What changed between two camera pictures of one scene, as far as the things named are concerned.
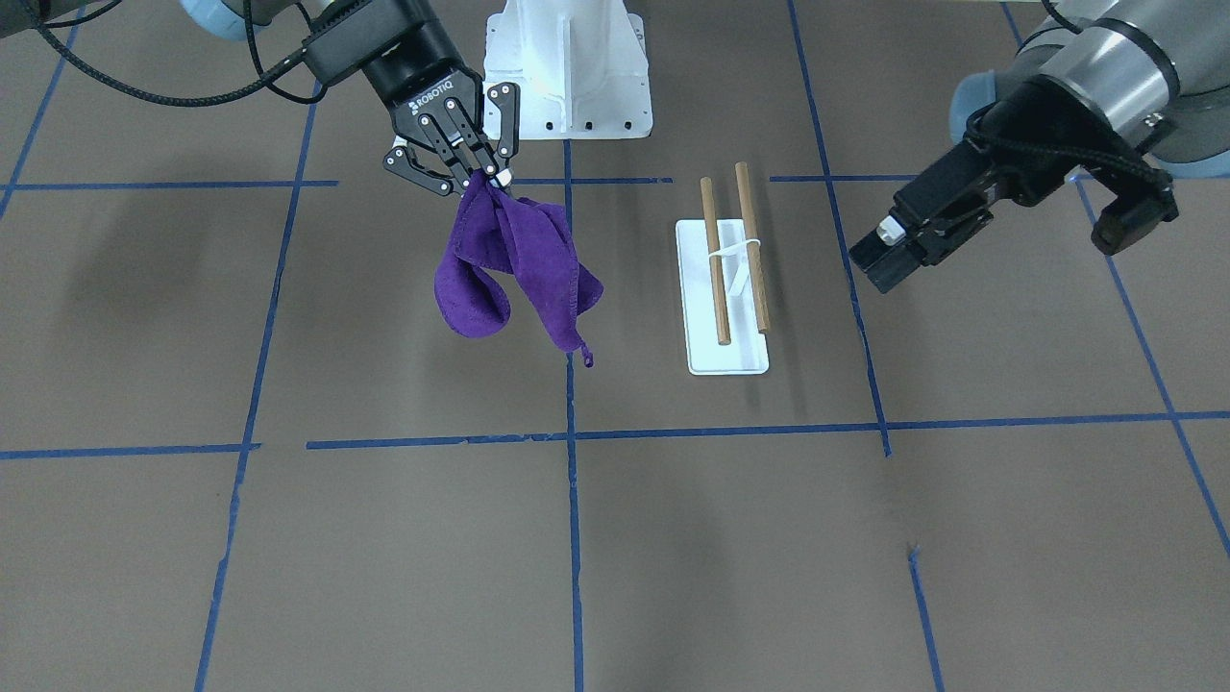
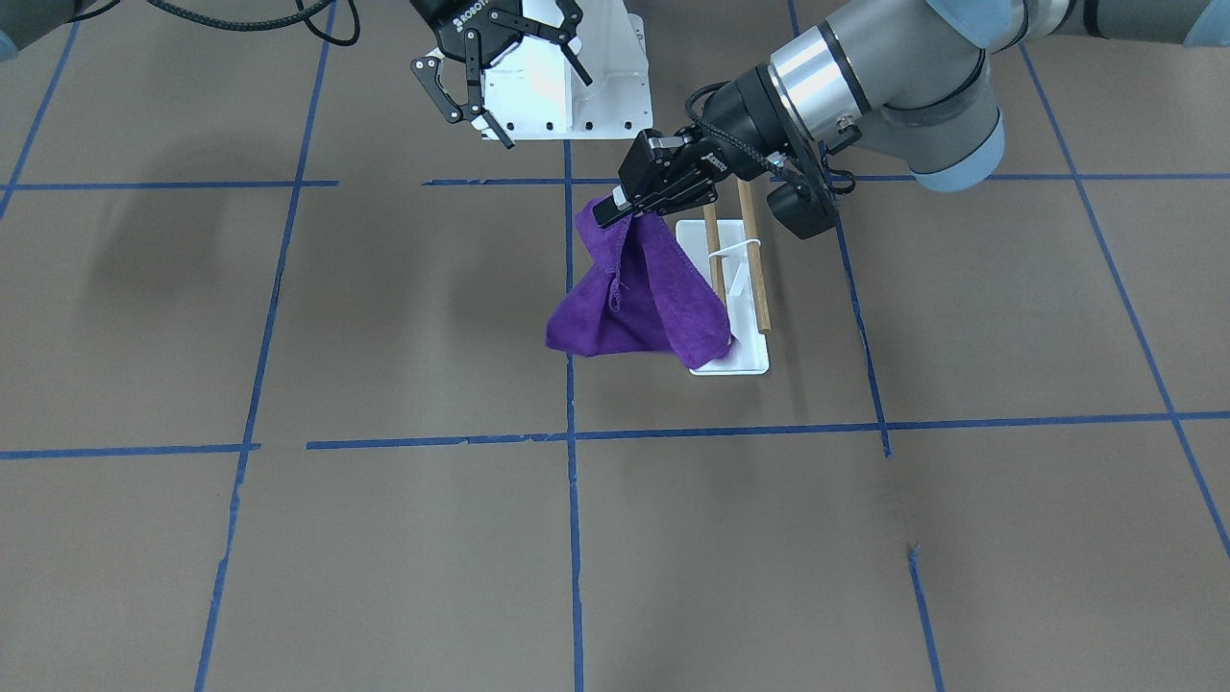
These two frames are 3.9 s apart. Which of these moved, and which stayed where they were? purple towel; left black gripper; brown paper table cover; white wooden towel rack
Moved: left black gripper; purple towel
Stayed: brown paper table cover; white wooden towel rack
